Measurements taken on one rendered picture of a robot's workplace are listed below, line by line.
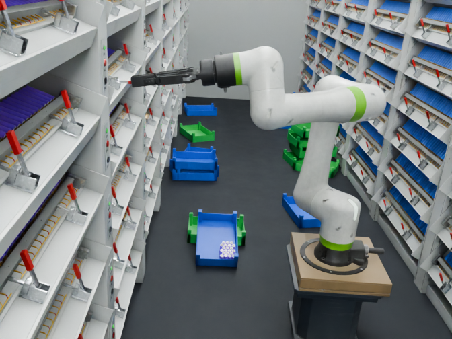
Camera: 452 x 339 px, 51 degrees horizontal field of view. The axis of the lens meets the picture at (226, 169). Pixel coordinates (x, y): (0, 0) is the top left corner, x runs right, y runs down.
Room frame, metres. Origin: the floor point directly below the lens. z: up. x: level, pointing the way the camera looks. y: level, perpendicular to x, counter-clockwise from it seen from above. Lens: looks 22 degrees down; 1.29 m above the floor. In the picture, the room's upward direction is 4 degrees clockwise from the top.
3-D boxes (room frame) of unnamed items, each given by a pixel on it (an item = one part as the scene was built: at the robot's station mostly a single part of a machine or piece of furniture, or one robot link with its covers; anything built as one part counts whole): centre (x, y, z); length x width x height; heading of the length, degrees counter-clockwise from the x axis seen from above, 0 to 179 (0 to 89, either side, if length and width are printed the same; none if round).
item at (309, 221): (2.56, -0.49, 0.04); 0.30 x 0.20 x 0.08; 14
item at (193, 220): (2.25, 0.03, 0.04); 0.30 x 0.20 x 0.08; 93
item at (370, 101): (1.57, -0.43, 0.93); 0.18 x 0.13 x 0.12; 126
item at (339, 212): (1.58, -0.42, 0.49); 0.16 x 0.13 x 0.19; 36
